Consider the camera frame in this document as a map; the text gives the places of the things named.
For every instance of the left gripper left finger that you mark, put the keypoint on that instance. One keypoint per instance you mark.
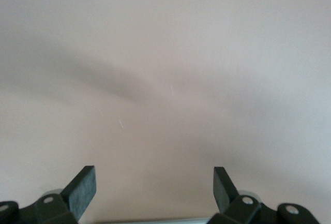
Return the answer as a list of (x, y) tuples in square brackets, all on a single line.
[(77, 195)]

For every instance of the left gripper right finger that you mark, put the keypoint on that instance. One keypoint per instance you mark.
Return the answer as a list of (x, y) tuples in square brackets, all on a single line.
[(225, 193)]

